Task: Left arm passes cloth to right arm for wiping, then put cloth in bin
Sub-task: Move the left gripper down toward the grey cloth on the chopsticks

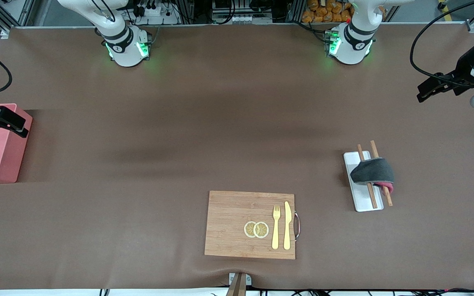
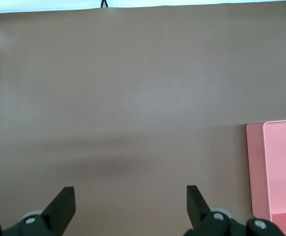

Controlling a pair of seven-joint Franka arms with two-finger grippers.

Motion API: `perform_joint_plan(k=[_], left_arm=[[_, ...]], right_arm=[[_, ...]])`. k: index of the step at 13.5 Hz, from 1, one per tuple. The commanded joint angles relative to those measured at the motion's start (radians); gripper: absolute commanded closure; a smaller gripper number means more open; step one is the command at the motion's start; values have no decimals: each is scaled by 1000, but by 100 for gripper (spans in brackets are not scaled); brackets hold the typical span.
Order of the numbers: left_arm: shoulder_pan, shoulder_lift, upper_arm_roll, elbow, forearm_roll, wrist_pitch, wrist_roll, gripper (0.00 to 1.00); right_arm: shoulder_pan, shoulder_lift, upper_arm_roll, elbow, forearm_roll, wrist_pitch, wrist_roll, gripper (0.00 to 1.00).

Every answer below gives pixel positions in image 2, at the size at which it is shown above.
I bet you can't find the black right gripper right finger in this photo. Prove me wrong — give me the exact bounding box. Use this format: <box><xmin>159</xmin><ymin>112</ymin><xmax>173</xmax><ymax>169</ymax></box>
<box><xmin>183</xmin><ymin>184</ymin><xmax>235</xmax><ymax>236</ymax></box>

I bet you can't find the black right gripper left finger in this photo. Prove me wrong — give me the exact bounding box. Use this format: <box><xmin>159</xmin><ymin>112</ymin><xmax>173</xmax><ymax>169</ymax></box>
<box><xmin>2</xmin><ymin>186</ymin><xmax>76</xmax><ymax>236</ymax></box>

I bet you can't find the pink plastic bin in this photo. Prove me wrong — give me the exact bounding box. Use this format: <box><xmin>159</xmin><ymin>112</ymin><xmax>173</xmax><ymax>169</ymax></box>
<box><xmin>245</xmin><ymin>118</ymin><xmax>286</xmax><ymax>236</ymax></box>

